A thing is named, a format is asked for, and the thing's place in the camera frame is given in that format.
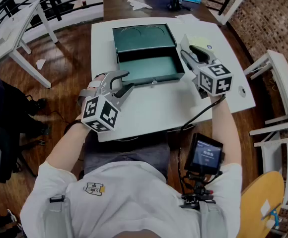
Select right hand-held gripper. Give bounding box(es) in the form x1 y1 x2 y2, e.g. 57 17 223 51
180 44 234 100

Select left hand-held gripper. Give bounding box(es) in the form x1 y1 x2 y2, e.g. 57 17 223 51
77 69 135 133

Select green box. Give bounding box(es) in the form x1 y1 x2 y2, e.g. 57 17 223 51
112 23 186 86

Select person's right forearm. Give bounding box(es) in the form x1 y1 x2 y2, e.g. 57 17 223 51
208 95 243 167

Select person's left forearm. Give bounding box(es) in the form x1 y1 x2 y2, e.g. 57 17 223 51
45 115 91 174

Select person's left hand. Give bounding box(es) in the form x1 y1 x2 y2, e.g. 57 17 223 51
87 73 106 93

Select flat white paper sheet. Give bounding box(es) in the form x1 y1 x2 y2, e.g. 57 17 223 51
175 13 201 24

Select person's grey trousers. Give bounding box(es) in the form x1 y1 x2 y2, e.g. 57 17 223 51
82 130 171 184

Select dark wooden table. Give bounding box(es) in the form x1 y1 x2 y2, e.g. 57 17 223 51
102 0 219 24

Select crumpled white paper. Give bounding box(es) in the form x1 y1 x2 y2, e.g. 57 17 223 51
127 0 154 11

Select white paper scrap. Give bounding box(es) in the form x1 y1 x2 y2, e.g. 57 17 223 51
35 58 47 70

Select black chest-mounted screen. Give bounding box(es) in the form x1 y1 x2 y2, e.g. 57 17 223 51
183 132 224 176

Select white chair right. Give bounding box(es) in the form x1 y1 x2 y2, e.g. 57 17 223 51
243 49 288 212

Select black metal railing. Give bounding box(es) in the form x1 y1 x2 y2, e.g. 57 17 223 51
0 0 104 42

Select person's white shirt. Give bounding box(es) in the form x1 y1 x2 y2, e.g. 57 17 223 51
19 160 243 238

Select white side table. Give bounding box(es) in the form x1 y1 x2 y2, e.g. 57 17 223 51
0 0 59 89

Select white flat device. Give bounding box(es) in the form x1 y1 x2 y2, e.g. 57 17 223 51
0 30 12 52

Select black office chair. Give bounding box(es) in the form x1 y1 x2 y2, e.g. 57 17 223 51
0 70 52 184

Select yellow wooden chair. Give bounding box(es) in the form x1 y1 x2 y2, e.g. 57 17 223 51
236 171 286 238

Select blue hand tool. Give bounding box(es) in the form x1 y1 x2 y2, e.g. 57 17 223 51
260 202 283 230

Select round cable grommet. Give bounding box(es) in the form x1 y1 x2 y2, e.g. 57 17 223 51
238 85 248 99

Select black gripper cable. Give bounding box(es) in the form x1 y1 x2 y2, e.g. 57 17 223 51
177 94 226 195

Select black camera stand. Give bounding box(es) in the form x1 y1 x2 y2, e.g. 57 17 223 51
167 0 192 12

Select black wrist strap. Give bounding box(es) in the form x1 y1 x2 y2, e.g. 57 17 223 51
64 119 84 135

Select black floor cable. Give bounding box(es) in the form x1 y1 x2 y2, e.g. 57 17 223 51
25 95 69 124

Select black screen mount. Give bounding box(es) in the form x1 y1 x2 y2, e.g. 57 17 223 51
180 170 223 211

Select grey harness strap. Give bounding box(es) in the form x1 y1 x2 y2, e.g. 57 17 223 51
199 201 229 238
42 194 75 238

